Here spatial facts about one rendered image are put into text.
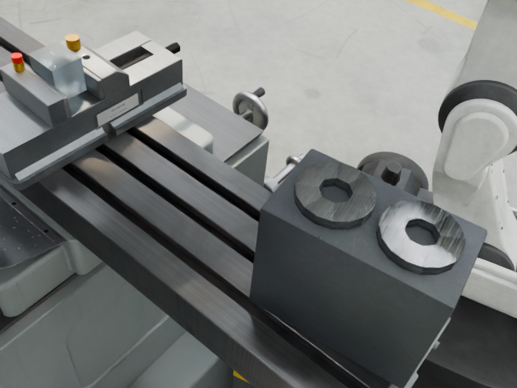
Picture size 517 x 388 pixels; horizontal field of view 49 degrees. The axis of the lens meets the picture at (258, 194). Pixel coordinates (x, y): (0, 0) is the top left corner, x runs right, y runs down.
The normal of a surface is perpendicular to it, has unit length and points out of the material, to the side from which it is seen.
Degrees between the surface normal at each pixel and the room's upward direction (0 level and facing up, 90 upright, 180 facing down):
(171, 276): 0
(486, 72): 90
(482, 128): 90
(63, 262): 90
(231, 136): 0
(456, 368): 0
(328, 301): 90
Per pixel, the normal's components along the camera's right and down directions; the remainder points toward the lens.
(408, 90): 0.08, -0.67
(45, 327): 0.77, 0.51
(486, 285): -0.43, 0.64
